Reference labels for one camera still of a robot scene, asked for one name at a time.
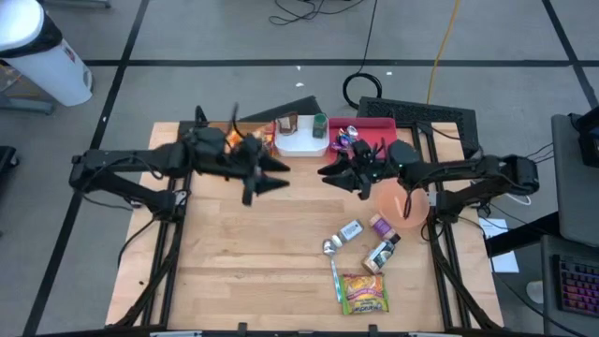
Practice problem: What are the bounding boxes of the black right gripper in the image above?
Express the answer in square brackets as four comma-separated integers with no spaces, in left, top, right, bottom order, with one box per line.
[316,139,422,201]

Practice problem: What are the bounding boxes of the white-lid spice jar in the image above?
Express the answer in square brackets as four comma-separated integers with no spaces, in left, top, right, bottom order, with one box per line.
[330,218,366,248]

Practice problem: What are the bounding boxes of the translucent orange tray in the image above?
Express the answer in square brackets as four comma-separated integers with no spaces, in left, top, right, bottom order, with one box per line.
[204,120,277,155]

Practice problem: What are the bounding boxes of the green chili ramen packet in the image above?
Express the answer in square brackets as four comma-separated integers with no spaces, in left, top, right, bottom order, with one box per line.
[339,272,390,316]

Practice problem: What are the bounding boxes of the white paper sheet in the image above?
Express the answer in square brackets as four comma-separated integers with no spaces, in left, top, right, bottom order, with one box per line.
[477,217,521,274]

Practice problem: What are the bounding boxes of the backlit keyboard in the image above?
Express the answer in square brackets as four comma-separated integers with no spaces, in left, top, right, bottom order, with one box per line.
[554,254,599,319]

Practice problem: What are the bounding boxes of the brown orange snack packet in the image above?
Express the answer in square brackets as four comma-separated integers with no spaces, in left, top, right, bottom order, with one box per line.
[275,111,300,137]

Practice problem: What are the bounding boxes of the black-lid spice jar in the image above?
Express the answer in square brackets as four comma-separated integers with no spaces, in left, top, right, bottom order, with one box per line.
[360,232,402,275]

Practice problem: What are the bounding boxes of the black box device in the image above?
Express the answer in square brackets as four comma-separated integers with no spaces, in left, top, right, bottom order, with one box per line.
[568,105,599,169]

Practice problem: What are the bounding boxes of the white plastic bin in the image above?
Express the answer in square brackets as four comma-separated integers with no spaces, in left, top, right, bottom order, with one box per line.
[273,114,330,158]

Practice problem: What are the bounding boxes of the yellow cable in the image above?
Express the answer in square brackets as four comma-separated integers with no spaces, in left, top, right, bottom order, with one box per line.
[424,0,463,106]

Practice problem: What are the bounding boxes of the purple iridescent spoon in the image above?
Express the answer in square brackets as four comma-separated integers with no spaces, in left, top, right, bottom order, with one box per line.
[330,130,352,152]

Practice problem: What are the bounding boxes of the white computer mouse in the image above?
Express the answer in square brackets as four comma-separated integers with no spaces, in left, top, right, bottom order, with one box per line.
[525,279,545,304]

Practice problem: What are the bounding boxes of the black tangled cable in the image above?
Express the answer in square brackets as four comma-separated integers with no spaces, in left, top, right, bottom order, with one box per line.
[269,0,366,27]

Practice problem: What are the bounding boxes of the translucent peach bowl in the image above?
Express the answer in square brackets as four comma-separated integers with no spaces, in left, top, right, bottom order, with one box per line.
[376,180,431,229]

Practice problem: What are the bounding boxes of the white trash can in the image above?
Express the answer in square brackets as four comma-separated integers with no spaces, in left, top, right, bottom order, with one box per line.
[0,0,95,108]

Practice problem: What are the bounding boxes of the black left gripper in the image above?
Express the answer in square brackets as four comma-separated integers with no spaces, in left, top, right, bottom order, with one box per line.
[184,124,292,208]

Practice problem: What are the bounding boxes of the grey stand base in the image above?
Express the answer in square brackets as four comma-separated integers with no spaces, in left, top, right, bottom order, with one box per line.
[0,93,55,116]

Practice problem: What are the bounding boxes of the purple-label spice jar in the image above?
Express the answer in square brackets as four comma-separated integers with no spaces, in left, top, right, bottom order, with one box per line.
[368,212,398,241]

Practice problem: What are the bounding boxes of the black flat board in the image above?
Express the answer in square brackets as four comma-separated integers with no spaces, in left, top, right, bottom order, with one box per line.
[238,95,326,124]

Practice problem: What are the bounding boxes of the spoon with teal patterned handle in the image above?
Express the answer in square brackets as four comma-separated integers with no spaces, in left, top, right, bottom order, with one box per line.
[321,238,344,304]

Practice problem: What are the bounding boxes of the green-lid spice jar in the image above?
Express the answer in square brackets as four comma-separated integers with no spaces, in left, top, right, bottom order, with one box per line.
[312,111,329,139]

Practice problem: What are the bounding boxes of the black perforated panel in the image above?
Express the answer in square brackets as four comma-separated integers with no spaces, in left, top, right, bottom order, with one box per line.
[356,95,480,158]

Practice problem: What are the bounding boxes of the black coiled cable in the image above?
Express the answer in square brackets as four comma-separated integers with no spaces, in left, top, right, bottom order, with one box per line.
[342,0,385,111]

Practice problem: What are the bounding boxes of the grey desk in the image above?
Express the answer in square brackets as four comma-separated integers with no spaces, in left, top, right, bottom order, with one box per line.
[540,233,599,337]

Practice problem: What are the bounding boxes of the red plastic tray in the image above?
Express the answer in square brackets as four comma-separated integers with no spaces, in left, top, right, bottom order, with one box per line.
[327,116,399,163]

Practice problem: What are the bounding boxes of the red white ramen packet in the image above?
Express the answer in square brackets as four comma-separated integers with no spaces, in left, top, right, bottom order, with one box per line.
[261,122,277,155]

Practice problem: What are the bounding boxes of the black caster foot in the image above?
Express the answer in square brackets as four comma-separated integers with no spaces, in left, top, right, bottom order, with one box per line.
[0,145,21,183]

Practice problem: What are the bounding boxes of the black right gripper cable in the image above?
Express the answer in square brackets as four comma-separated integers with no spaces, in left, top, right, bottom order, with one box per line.
[402,184,416,221]

